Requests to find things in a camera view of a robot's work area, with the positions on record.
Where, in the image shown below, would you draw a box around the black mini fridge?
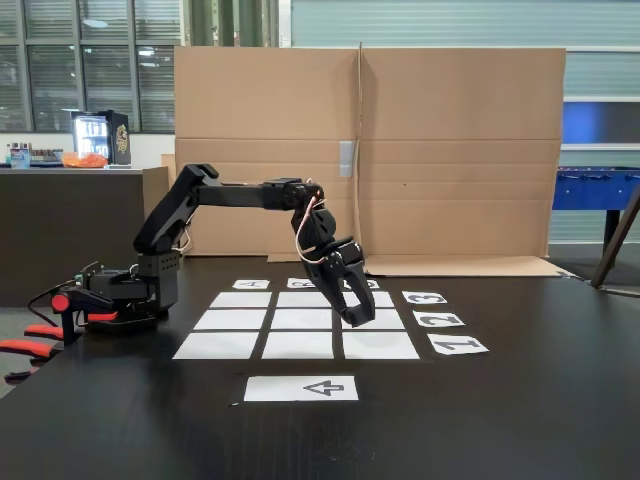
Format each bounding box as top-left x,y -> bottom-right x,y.
70,109 -> 133,167

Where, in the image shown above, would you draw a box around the white paper sheet with arrow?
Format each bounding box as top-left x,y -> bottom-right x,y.
243,375 -> 360,403

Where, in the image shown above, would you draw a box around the black clamp with red knob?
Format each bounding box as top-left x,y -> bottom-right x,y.
49,283 -> 121,347

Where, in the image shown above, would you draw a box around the brown cardboard panel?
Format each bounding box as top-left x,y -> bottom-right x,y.
173,45 -> 363,264
356,41 -> 574,278

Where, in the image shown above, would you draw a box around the paper label number 3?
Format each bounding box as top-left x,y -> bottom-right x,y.
402,290 -> 449,305

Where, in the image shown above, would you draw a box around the paper label number 2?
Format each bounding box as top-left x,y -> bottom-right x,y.
413,310 -> 466,329

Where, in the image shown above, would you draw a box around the orange bag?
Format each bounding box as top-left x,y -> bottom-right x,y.
61,151 -> 110,169

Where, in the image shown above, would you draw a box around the dark brown counter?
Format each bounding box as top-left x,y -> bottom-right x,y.
0,166 -> 172,308

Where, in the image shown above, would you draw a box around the blue foosball table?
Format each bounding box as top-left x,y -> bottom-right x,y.
551,165 -> 640,257

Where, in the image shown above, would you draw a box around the grey tape strip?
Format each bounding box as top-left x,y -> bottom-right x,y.
338,141 -> 358,177

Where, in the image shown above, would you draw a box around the thin black cable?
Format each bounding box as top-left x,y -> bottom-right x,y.
26,281 -> 76,326

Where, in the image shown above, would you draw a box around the brown wooden leg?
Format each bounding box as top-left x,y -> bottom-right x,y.
589,188 -> 640,290

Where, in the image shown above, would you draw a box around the paper label number 1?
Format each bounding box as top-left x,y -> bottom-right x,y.
427,335 -> 490,357

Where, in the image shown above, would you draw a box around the red handled clamp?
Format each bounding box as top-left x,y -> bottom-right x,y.
0,323 -> 65,385

